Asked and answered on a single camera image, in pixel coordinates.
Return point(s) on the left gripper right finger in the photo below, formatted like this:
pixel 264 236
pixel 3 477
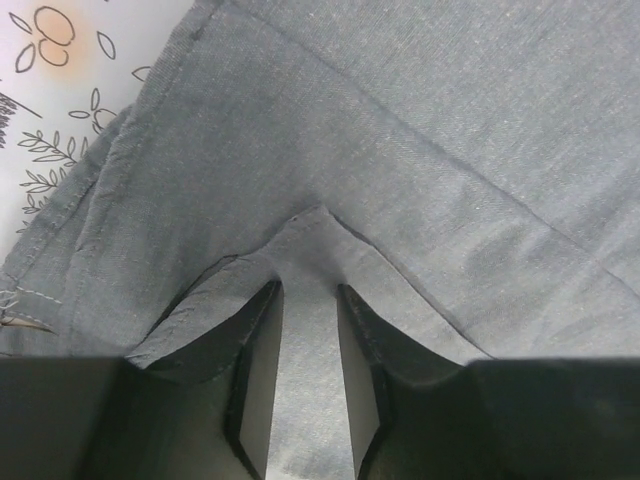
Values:
pixel 414 414

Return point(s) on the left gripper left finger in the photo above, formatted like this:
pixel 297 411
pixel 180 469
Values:
pixel 202 412

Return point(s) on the grey long sleeve shirt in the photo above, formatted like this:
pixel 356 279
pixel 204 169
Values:
pixel 470 168

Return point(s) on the floral table cloth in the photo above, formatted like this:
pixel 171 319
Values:
pixel 68 70

